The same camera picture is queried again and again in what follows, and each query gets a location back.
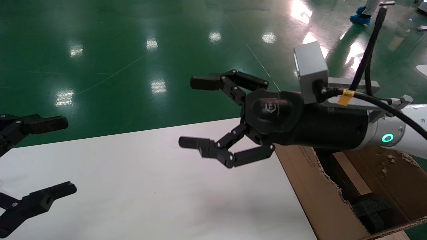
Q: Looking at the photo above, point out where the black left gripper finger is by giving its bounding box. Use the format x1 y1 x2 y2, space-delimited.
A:
0 114 69 157
0 181 77 239

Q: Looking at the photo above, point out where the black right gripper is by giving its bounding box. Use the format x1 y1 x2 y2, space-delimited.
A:
178 69 371 169

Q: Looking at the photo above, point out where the small brown cardboard box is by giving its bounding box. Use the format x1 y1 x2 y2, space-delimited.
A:
329 151 373 198

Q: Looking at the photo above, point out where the big brown cardboard box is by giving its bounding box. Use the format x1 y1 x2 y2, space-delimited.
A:
274 145 427 240

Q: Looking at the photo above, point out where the black foam block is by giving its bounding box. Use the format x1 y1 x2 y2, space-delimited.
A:
352 197 391 234

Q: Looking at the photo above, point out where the grey trouser leg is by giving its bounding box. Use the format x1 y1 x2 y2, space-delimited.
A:
362 0 381 16

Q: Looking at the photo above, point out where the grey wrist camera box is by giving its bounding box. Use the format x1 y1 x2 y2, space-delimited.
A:
294 41 329 104

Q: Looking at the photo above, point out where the yellow cable tag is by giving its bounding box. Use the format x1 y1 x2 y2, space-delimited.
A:
338 89 355 106

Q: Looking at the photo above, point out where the grey camera mounting bracket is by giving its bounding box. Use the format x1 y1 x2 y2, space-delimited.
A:
321 77 406 112

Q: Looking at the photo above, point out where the thin black cable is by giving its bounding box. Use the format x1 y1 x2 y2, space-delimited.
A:
365 60 394 104

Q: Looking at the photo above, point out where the thick black cable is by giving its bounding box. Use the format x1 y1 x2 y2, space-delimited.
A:
315 80 427 140

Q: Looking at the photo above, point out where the black sleeved cable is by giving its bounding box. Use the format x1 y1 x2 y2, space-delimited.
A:
350 6 387 91

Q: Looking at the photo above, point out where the grey cable connector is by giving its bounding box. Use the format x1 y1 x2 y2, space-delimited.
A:
384 95 414 115

